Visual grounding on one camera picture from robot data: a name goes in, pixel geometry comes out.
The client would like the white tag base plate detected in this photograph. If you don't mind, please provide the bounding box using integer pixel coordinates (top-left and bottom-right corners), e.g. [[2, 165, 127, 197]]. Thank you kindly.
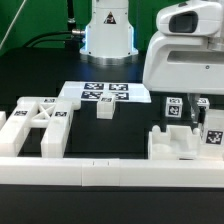
[[59, 81, 151, 103]]

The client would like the black cable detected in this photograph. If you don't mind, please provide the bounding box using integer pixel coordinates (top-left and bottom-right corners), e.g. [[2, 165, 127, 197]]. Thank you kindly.
[[24, 29, 87, 48]]

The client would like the white cord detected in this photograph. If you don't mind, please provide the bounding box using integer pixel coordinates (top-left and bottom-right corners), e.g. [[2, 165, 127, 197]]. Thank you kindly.
[[0, 0, 28, 51]]

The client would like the white tagged cube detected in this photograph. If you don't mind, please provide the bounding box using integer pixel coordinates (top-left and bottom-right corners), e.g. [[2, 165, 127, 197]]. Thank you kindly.
[[165, 97, 183, 118], [197, 98, 210, 109]]

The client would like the white tagged cube right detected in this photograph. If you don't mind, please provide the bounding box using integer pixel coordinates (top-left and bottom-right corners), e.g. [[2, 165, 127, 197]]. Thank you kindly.
[[197, 98, 210, 109]]

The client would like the white chair back frame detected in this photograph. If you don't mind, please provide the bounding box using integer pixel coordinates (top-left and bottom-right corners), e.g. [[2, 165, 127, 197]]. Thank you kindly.
[[0, 97, 81, 158]]

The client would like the white U-shaped fence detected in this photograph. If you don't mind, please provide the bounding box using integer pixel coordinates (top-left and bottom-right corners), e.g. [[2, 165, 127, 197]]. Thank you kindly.
[[0, 110, 224, 188]]

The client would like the white tagged cube left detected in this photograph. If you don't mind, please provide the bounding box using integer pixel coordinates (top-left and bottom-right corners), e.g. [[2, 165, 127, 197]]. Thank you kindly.
[[165, 97, 183, 118]]

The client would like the white chair seat part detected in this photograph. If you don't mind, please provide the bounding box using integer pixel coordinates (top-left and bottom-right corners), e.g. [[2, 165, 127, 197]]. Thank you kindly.
[[148, 125, 201, 161]]

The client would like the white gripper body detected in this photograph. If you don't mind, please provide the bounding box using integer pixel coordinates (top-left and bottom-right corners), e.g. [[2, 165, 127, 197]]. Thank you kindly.
[[143, 1, 224, 95]]

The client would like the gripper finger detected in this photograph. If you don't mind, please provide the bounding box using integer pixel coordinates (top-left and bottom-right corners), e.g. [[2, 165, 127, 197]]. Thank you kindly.
[[187, 93, 205, 124]]

